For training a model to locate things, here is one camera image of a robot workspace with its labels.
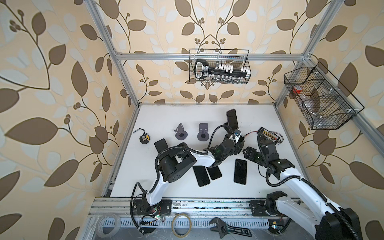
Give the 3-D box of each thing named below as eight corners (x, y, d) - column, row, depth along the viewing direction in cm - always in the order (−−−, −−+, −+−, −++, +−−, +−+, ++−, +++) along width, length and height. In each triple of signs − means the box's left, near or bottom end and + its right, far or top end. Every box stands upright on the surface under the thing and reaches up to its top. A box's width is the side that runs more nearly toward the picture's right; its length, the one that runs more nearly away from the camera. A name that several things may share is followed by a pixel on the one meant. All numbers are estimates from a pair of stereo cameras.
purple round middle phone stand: (197, 141, 102) (197, 130, 93) (197, 133, 106) (197, 123, 96) (208, 141, 102) (209, 130, 92) (207, 133, 106) (208, 123, 96)
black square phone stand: (159, 154, 95) (155, 146, 87) (157, 151, 96) (153, 142, 88) (168, 150, 97) (165, 141, 89) (166, 146, 98) (163, 138, 90)
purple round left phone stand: (179, 142, 101) (178, 134, 93) (174, 136, 104) (172, 127, 96) (187, 137, 103) (186, 129, 96) (182, 131, 107) (180, 122, 99)
